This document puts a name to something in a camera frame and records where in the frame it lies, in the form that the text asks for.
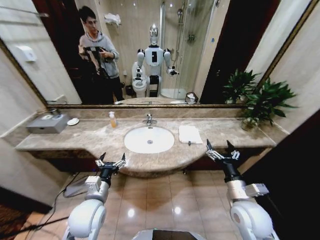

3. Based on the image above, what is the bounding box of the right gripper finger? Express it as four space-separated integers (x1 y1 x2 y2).
226 139 241 161
205 138 225 162

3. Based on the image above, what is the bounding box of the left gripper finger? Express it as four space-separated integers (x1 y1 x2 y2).
95 152 107 168
114 152 127 169

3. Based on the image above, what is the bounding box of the white oval sink basin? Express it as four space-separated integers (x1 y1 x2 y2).
123 126 176 154

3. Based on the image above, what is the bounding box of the folded white towel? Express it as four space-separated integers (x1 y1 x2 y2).
178 124 204 145

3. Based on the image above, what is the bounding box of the glass plant vase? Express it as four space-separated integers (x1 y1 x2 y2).
240 117 260 132

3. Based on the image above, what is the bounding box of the grey floor scale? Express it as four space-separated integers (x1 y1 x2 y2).
63 174 88 199

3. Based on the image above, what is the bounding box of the orange liquid soap bottle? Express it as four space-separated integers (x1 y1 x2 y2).
108 111 118 129

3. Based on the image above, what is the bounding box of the chrome faucet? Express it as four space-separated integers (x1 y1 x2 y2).
142 113 158 127

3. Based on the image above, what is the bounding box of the grey tissue box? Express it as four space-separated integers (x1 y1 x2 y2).
25 113 69 135

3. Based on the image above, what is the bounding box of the green leafy plant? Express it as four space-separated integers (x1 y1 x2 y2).
241 76 299 127

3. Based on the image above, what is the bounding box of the dark patterned rug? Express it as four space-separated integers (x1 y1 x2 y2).
0 204 34 240

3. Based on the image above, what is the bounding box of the black floor cable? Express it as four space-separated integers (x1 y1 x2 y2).
0 173 81 237

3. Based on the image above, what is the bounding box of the large framed wall mirror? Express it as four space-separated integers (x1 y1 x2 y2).
0 0 319 109

